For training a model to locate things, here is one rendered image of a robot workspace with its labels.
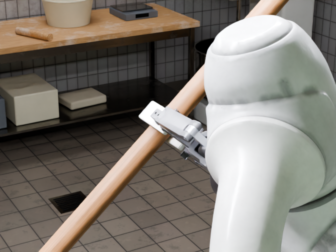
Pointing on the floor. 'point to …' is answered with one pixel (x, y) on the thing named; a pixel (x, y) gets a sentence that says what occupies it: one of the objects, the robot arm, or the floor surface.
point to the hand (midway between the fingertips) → (166, 125)
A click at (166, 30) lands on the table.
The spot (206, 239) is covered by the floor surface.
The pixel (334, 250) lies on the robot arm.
